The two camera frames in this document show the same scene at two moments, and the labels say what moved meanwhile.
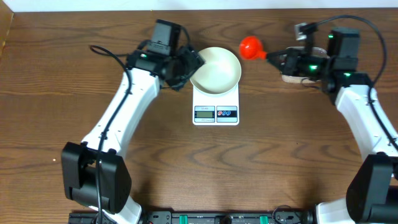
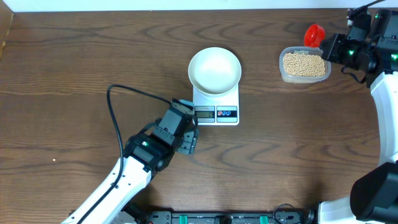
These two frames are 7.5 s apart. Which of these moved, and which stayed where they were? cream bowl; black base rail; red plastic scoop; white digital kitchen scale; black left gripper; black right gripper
Moved: black left gripper; red plastic scoop; black right gripper
Stayed: white digital kitchen scale; cream bowl; black base rail
